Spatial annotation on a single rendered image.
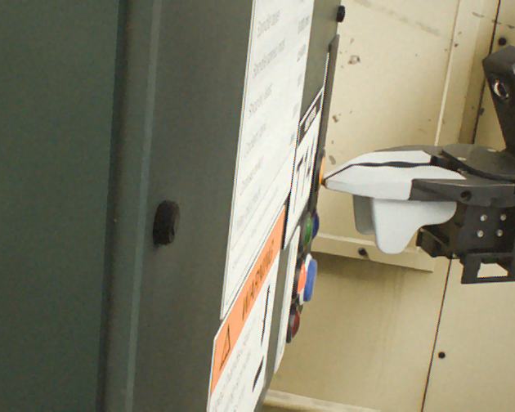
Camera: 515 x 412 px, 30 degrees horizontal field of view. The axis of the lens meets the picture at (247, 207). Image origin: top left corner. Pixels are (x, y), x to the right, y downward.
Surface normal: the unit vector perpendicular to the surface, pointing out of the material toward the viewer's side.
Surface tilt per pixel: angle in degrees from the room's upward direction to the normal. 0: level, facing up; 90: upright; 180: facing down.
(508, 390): 90
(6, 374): 90
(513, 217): 90
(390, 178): 43
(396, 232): 90
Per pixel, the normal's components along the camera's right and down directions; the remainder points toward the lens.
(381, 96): -0.20, 0.32
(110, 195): 0.83, 0.27
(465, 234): 0.32, 0.36
